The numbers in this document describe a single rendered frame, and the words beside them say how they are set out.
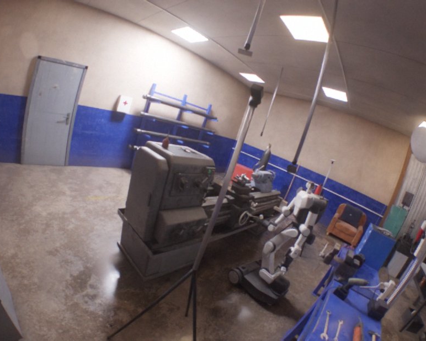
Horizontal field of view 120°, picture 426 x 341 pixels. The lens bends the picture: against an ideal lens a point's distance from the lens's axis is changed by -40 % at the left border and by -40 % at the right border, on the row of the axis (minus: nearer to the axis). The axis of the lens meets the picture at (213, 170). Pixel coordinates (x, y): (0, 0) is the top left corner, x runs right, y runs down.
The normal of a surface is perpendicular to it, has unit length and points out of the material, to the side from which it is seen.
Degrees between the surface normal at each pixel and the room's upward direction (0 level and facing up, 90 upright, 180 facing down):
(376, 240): 90
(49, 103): 90
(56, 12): 90
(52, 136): 90
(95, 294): 0
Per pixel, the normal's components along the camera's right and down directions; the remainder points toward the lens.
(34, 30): 0.70, 0.37
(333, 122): -0.65, -0.04
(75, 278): 0.30, -0.93
